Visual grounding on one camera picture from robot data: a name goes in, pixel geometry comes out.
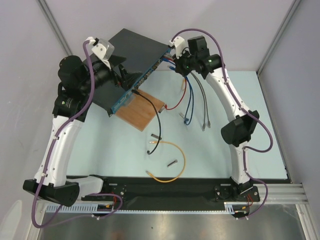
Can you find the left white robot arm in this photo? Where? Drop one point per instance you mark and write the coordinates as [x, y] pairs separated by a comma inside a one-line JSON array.
[[82, 83]]

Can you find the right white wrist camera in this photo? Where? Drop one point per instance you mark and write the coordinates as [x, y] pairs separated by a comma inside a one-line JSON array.
[[179, 44]]

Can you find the dark grey network switch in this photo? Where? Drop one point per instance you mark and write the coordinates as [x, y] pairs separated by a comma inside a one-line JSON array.
[[142, 53]]

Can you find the aluminium rail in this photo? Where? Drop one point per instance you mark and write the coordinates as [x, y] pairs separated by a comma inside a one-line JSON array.
[[286, 194]]

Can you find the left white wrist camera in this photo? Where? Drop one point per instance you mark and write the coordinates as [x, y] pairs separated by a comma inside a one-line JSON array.
[[102, 49]]

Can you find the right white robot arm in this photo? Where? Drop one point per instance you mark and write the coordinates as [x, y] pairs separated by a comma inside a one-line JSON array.
[[193, 55]]

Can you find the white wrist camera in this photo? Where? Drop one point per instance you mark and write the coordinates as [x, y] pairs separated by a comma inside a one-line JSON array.
[[179, 44], [102, 49]]

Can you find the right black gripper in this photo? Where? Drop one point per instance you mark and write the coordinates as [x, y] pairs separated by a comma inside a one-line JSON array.
[[178, 66]]

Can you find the wooden board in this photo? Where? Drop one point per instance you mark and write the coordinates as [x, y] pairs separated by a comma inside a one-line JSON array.
[[138, 112]]

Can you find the white cable duct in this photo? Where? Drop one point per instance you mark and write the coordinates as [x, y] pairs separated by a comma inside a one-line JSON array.
[[103, 209]]

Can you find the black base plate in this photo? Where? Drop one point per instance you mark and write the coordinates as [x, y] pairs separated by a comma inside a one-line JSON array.
[[183, 193]]

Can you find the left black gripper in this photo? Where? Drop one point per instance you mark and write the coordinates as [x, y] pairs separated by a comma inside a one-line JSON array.
[[127, 79]]

